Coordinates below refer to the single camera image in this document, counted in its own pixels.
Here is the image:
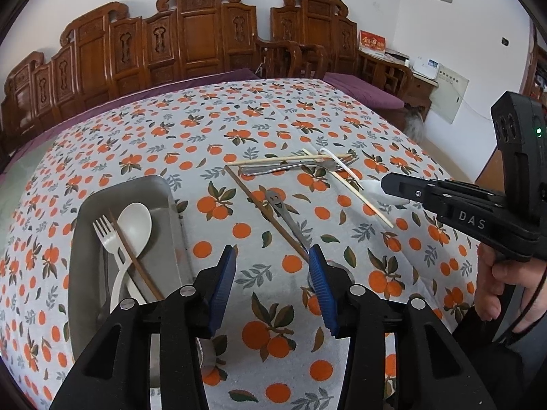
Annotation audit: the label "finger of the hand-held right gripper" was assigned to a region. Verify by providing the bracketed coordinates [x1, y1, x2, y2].
[380, 172, 507, 210]

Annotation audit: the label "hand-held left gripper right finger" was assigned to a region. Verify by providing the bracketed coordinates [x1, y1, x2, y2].
[308, 245, 498, 410]

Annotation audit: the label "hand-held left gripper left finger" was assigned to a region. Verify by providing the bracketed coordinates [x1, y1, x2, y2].
[50, 244, 238, 410]

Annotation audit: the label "small white spoon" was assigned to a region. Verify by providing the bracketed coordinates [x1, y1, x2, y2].
[320, 147, 396, 195]

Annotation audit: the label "beige chopstick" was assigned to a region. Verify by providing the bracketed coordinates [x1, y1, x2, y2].
[301, 149, 394, 227]
[225, 154, 357, 166]

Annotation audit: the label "grey metal tray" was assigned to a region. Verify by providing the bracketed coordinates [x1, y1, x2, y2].
[68, 175, 195, 361]

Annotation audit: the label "metal spoon smiley handle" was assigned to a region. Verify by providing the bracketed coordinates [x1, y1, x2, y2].
[264, 189, 355, 283]

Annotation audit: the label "brown wooden chopstick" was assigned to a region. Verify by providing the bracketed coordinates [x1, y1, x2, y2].
[225, 166, 309, 261]
[109, 210, 165, 300]

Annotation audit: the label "large white spoon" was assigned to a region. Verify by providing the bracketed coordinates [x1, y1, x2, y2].
[109, 202, 153, 313]

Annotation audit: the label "white fork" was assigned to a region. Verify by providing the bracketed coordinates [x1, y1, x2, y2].
[93, 216, 148, 304]

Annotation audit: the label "metal fork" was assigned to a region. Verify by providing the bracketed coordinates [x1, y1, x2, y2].
[238, 154, 360, 177]

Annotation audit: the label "person's right hand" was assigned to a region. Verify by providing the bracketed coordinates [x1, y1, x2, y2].
[475, 239, 540, 322]

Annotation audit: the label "clear plastic bag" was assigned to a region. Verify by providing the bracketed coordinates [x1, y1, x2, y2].
[402, 109, 426, 141]

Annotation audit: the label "wooden side table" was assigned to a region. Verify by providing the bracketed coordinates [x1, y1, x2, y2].
[402, 62, 441, 124]

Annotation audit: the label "purple armchair cushion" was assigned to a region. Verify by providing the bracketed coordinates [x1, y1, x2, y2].
[322, 72, 404, 109]

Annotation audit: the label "white desk device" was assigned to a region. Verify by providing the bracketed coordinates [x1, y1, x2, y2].
[411, 56, 441, 78]

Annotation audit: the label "red box on side table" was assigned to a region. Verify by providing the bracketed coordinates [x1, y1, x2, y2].
[360, 31, 386, 57]

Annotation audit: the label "orange fruit print tablecloth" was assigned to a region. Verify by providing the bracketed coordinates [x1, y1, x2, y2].
[0, 78, 481, 410]

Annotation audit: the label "carved wooden armchair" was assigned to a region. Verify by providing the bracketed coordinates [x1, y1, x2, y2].
[256, 0, 413, 107]

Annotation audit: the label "person's dark clothing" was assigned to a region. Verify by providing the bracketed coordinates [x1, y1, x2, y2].
[451, 303, 547, 410]

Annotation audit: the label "carved wooden sofa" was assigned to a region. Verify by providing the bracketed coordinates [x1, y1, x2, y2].
[0, 0, 300, 137]

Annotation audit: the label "wooden door frame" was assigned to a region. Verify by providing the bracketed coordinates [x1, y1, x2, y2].
[519, 21, 547, 99]

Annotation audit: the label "black cable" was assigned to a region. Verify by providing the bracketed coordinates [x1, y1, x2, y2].
[508, 260, 547, 336]

